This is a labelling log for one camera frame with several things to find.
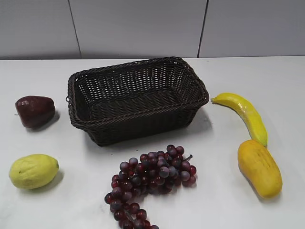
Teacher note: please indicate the orange yellow mango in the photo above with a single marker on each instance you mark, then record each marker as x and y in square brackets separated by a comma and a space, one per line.
[259, 167]

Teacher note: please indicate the dark red wax apple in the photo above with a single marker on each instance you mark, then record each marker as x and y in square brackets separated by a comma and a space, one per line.
[35, 111]

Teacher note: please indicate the yellow green lemon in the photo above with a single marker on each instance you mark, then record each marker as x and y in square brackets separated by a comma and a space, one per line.
[33, 171]

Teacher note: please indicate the yellow banana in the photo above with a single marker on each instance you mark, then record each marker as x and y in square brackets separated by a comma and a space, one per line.
[247, 113]

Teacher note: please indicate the red purple grape bunch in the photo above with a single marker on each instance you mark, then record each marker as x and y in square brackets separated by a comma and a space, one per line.
[155, 173]

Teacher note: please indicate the dark brown wicker basket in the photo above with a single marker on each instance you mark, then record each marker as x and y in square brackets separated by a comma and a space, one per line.
[135, 99]

